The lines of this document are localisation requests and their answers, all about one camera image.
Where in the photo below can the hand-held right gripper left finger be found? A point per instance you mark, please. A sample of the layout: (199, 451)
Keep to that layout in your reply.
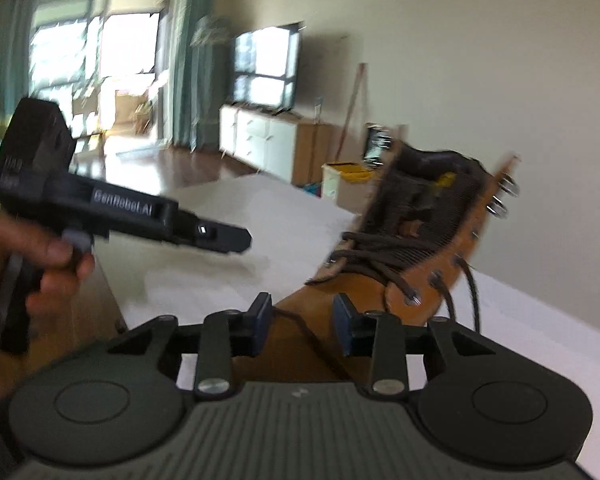
(262, 320)

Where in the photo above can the white wooden TV cabinet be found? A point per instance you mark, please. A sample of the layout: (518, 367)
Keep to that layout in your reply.
(260, 135)

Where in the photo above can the flat screen television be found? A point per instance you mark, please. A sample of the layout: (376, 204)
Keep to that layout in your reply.
(267, 67)

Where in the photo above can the glass balcony door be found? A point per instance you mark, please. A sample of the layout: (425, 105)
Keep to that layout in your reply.
(105, 60)

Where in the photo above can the person's left hand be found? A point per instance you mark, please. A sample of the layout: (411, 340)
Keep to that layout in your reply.
(0, 245)

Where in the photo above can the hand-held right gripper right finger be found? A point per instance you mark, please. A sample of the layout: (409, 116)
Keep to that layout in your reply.
(342, 327)

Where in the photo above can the blue toy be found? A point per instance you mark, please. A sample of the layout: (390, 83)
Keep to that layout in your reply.
(312, 190)

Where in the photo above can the brown leather boot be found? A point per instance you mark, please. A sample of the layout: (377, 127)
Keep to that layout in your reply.
(430, 270)

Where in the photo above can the covered floor air conditioner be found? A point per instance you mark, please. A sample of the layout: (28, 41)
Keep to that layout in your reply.
(215, 90)

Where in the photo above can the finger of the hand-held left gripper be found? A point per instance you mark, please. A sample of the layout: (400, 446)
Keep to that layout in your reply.
(215, 237)

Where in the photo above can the dark brown shoelace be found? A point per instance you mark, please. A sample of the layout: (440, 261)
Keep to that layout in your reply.
(380, 255)

